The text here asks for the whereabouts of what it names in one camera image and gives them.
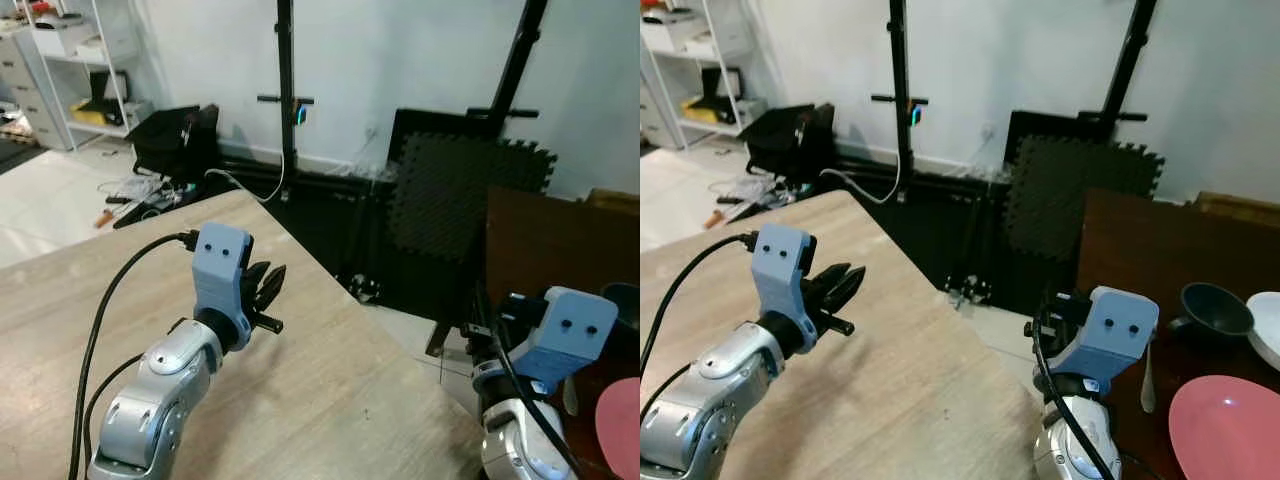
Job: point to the pink plate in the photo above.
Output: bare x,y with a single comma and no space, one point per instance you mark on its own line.
622,430
1228,430

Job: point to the black upright stand pole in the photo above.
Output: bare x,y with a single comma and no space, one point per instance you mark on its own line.
900,60
286,60

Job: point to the dark grey bowl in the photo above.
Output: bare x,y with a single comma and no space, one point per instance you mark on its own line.
1215,312
625,303

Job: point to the white metal shelf rack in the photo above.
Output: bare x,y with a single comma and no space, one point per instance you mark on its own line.
715,45
100,45

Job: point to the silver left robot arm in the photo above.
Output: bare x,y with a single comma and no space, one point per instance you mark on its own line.
150,400
712,400

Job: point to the small blue-lit device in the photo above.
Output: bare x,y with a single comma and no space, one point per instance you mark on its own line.
301,113
915,114

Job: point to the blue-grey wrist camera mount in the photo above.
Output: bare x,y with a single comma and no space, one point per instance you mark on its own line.
572,335
1116,330
221,262
782,265

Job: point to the white spoon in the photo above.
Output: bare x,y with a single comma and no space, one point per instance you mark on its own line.
1148,390

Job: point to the metal caster bracket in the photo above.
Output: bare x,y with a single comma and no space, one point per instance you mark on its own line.
364,288
968,291

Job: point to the white bowl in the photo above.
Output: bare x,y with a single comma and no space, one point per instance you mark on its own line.
1268,330

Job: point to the black open case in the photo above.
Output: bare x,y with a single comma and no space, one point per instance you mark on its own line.
170,140
790,140

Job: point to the grey drawer cabinet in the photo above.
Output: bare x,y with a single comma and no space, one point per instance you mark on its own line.
30,95
655,110

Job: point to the black slanted stand pole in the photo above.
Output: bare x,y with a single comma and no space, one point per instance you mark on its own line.
520,60
1130,60

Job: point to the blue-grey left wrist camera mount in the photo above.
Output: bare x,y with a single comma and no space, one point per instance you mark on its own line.
221,262
782,265

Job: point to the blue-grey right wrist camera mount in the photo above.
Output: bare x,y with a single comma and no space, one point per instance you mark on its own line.
572,335
1116,330

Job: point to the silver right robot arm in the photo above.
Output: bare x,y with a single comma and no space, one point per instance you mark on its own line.
515,442
1066,442

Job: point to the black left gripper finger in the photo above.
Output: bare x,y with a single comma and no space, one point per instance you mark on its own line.
273,288
828,280
257,278
846,290

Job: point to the black foam puzzle mat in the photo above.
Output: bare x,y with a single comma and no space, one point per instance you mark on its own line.
1075,190
450,190

